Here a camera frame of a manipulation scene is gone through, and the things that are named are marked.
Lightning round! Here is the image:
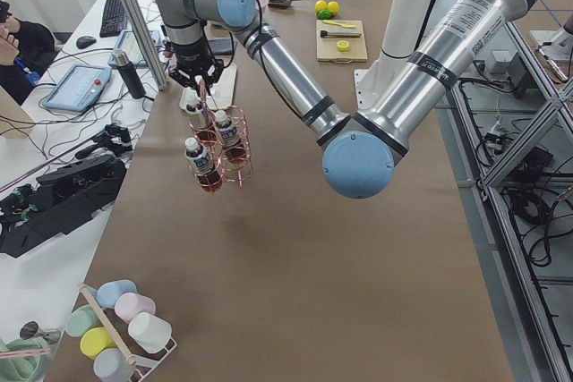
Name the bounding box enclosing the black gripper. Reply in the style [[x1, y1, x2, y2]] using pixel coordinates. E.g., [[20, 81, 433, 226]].
[[168, 41, 224, 90]]

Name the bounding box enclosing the tea bottle white cap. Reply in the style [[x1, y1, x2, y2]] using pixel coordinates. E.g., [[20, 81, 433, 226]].
[[185, 103, 217, 146]]

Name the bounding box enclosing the copper wire bottle basket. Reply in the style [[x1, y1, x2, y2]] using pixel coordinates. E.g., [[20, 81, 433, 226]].
[[180, 79, 253, 193]]

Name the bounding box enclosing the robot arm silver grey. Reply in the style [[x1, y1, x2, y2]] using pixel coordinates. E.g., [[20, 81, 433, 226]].
[[155, 0, 537, 199]]

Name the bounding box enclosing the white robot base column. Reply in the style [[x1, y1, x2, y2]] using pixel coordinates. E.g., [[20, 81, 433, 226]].
[[355, 0, 437, 109]]

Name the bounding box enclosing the black water flask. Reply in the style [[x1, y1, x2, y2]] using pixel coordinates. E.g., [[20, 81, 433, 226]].
[[112, 48, 146, 99]]

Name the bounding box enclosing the black keyboard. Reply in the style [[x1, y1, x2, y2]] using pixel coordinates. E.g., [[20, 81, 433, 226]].
[[99, 0, 128, 38]]

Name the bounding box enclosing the pink bowl of ice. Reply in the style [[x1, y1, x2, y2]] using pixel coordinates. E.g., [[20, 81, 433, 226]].
[[258, 0, 268, 12]]

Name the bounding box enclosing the steel ice scoop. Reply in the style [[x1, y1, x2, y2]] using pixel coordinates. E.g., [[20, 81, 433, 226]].
[[268, 0, 305, 9]]

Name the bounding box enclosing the black computer mouse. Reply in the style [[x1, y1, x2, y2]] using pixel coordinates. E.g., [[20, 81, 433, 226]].
[[75, 36, 98, 50]]

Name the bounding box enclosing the steel muddler black tip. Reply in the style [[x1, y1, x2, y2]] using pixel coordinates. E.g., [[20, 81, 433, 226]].
[[320, 30, 362, 38]]

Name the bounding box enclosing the green lime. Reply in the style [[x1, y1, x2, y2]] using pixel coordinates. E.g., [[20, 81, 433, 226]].
[[317, 9, 332, 20]]

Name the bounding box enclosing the whole yellow lemon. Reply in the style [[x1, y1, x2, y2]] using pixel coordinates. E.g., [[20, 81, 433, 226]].
[[314, 0, 328, 14]]

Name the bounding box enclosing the yellow plastic knife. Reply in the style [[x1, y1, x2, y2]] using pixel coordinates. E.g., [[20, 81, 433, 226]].
[[322, 20, 356, 29]]

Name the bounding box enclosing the bamboo cutting board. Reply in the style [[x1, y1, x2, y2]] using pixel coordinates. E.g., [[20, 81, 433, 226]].
[[316, 20, 368, 63]]

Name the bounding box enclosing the white cup rack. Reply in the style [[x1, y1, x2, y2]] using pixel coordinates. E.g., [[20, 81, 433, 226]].
[[65, 279, 178, 381]]

